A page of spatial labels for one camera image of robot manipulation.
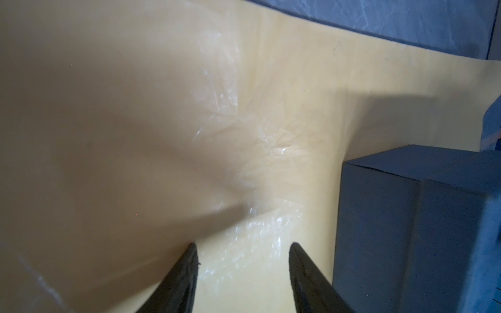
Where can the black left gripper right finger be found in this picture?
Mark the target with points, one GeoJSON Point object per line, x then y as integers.
{"type": "Point", "coordinates": [312, 291]}

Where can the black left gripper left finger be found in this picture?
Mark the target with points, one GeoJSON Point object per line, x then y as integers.
{"type": "Point", "coordinates": [176, 292]}

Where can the dark blue gift box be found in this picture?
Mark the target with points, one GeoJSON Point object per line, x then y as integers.
{"type": "Point", "coordinates": [418, 230]}

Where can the yellow wrapping paper sheet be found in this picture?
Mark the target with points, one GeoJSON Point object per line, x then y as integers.
{"type": "Point", "coordinates": [130, 129]}

